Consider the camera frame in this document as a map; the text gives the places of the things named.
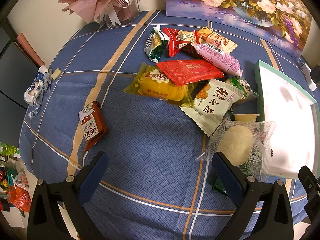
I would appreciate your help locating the small cream block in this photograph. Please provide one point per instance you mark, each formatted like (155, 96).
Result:
(56, 73)

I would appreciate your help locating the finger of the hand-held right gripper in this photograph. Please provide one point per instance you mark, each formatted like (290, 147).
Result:
(311, 187)

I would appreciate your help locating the clear round pastry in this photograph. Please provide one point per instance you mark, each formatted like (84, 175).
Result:
(237, 142)

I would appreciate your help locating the small green cartoon packet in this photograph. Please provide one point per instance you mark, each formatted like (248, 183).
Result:
(243, 86)

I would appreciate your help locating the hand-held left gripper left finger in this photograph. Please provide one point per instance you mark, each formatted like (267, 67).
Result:
(93, 177)

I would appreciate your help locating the black charger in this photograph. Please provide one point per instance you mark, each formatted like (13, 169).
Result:
(316, 73)

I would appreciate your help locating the pink snack packet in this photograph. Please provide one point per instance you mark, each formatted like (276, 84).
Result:
(220, 57)

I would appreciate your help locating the green bag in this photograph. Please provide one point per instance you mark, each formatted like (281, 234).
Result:
(7, 148)

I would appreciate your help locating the white tray with green rim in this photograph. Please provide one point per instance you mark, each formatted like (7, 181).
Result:
(287, 130)

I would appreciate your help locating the blue plaid tablecloth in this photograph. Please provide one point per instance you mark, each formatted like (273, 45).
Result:
(150, 142)

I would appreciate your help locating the crumpled blue white wrapper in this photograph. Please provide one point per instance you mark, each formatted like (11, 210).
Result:
(37, 85)

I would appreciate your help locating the dark cabinet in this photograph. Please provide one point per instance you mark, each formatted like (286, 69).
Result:
(10, 67)

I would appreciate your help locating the yellow cake packet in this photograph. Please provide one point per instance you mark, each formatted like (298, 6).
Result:
(160, 87)

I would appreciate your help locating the dark green snack packet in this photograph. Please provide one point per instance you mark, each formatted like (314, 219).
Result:
(220, 186)

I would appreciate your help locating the green and white snack packet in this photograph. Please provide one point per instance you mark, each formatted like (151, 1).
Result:
(153, 45)

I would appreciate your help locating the pale jelly cup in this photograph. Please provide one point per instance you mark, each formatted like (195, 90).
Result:
(245, 118)

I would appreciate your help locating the clear vase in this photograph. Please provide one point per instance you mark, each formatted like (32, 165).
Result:
(127, 13)

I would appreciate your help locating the flower painting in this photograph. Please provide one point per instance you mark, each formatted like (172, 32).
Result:
(250, 0)

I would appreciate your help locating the beige snack packet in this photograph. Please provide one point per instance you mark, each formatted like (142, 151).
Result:
(220, 41)

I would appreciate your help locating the red twisted snack packet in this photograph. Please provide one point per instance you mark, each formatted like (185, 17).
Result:
(175, 43)

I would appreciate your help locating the white power strip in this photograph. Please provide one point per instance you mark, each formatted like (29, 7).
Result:
(308, 77)

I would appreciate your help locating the orange plastic bag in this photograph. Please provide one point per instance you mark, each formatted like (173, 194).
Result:
(18, 197)

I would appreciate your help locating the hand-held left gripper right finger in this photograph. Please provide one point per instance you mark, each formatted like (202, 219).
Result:
(227, 177)

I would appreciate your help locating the cream packet with orange print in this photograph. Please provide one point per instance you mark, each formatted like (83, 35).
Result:
(212, 105)

